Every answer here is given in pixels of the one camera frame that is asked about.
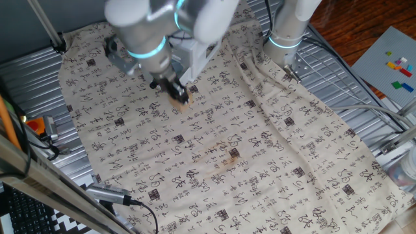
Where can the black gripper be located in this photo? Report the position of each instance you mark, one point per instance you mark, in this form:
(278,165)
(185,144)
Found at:
(167,83)

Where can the light wooden block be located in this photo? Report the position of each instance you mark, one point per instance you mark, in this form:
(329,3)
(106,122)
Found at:
(177,108)

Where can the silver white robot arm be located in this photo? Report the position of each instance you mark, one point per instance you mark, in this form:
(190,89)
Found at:
(146,35)

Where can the white plastic drawer cabinet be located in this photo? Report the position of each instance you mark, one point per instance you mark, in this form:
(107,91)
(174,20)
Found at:
(195,55)

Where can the calligraphy print beige cloth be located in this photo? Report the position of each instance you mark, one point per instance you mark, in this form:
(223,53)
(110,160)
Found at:
(260,146)

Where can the red emergency stop button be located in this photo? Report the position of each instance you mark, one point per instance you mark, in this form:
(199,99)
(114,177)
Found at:
(34,125)

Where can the thin aluminium strut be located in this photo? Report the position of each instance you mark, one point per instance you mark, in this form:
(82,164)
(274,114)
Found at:
(45,22)

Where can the black white checkerboard sheet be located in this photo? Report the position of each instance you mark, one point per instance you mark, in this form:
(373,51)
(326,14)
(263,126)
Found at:
(65,224)

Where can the orange pole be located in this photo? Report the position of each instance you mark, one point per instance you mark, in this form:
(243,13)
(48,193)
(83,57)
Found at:
(8,123)

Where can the black keyboard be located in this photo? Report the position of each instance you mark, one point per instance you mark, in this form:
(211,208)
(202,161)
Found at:
(26,214)

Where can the grey brick baseplate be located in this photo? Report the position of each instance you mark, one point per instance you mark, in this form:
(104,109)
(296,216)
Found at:
(373,68)

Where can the yellow toy brick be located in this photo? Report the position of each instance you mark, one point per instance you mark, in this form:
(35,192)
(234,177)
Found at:
(391,65)

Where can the dark green toy brick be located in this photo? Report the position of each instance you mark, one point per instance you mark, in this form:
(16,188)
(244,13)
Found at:
(396,84)

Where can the orange toy brick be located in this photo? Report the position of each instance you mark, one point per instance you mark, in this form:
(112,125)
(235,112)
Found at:
(397,68)

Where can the pink toy brick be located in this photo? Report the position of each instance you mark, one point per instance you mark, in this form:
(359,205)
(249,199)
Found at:
(398,61)

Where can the white toy brick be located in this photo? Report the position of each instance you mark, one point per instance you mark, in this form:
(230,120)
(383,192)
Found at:
(403,59)

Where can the red toy brick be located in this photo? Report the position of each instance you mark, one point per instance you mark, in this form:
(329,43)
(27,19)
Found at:
(405,72)

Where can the blue toy brick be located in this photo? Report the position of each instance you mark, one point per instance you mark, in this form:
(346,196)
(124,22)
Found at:
(407,87)

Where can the cyan toy brick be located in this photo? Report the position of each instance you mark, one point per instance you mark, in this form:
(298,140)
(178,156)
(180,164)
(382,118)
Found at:
(409,68)

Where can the clear plastic bottle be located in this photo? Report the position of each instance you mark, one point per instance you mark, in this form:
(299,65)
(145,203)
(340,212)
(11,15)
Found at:
(408,169)

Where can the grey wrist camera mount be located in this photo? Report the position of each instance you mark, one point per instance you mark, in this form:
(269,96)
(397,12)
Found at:
(120,61)

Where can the long silver camera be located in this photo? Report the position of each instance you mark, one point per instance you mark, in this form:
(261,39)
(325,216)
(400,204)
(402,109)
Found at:
(107,193)

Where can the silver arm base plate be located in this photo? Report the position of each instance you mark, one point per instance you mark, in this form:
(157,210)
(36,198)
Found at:
(304,66)

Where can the small silver camera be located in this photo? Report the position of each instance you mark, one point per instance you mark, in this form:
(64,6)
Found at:
(50,126)

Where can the large aluminium frame beam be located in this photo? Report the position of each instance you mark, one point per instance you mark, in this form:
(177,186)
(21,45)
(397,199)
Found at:
(39,182)

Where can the aluminium frame bracket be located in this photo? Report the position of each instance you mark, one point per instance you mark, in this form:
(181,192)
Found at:
(396,139)

